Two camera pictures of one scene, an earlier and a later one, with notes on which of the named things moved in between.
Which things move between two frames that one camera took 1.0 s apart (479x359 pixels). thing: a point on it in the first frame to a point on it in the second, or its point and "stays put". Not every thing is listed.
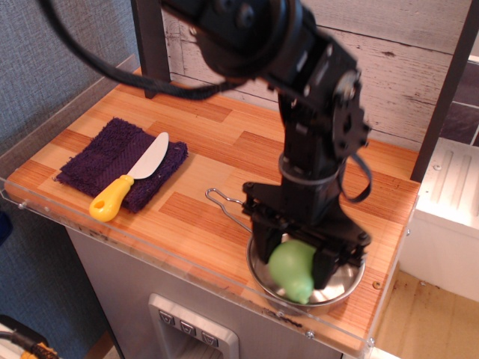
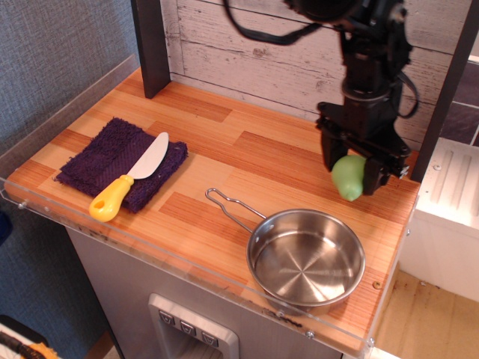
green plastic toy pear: (291, 264) to (348, 174)
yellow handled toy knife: (108, 205) stays put
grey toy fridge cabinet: (156, 313) stays put
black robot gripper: (307, 203) to (367, 126)
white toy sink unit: (441, 242) stays put
